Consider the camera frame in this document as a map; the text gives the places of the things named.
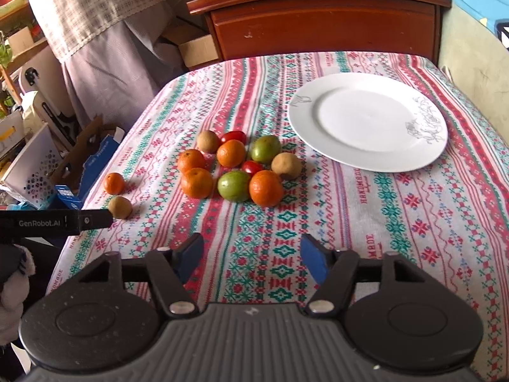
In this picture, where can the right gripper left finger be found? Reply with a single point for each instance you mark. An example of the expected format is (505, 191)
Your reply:
(168, 272)

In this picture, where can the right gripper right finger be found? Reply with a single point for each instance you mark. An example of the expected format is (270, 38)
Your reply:
(334, 272)

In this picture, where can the kiwi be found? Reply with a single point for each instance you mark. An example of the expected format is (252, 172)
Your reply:
(120, 207)
(287, 166)
(208, 141)

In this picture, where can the small orange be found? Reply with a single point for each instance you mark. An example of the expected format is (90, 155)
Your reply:
(114, 184)

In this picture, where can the green fruit bottom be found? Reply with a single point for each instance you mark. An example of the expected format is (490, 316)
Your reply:
(234, 186)

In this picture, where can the green fruit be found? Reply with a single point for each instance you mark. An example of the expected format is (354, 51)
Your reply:
(265, 148)
(234, 186)

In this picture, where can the large orange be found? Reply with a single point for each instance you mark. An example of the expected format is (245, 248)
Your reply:
(266, 189)

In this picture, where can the red tomato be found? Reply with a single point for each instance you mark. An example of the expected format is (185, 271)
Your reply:
(235, 135)
(251, 167)

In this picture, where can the red tomato top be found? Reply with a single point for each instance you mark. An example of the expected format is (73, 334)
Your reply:
(235, 135)

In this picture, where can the gloved left hand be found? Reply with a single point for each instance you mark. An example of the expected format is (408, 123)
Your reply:
(17, 266)

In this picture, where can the white perforated basket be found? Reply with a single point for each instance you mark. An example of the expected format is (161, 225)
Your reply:
(27, 178)

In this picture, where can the blue cardboard box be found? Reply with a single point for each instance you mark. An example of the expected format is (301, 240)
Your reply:
(92, 168)

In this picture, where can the patterned striped tablecloth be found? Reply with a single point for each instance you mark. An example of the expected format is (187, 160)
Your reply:
(449, 218)

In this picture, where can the white ceramic plate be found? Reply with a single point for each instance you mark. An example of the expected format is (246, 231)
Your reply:
(369, 122)

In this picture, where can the cardboard box by cabinet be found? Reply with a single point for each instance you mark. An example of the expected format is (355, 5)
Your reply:
(199, 52)

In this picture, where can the checkered hanging cloth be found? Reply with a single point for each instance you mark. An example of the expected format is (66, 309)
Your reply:
(111, 53)

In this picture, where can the brown wooden cabinet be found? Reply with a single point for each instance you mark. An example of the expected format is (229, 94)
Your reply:
(248, 28)

